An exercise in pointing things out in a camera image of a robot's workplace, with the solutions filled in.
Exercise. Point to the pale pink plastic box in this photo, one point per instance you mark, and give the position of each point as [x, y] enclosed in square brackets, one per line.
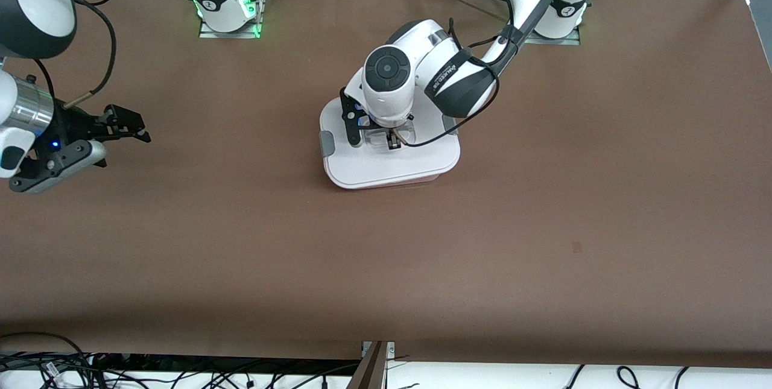
[410, 183]

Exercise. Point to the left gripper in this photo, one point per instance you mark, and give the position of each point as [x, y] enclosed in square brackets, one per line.
[394, 139]

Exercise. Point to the small metal bracket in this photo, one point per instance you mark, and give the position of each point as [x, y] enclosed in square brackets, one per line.
[391, 348]

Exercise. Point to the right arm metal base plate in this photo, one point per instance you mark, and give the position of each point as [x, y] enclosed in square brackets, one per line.
[208, 32]

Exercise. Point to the brown table cover sheet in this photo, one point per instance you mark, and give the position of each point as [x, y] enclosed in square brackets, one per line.
[386, 268]

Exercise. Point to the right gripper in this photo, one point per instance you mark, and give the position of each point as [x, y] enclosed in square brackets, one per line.
[73, 126]

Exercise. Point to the white box lid grey latches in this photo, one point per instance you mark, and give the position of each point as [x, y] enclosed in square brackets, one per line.
[392, 166]

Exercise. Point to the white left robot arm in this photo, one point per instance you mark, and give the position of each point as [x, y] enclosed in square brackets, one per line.
[392, 87]

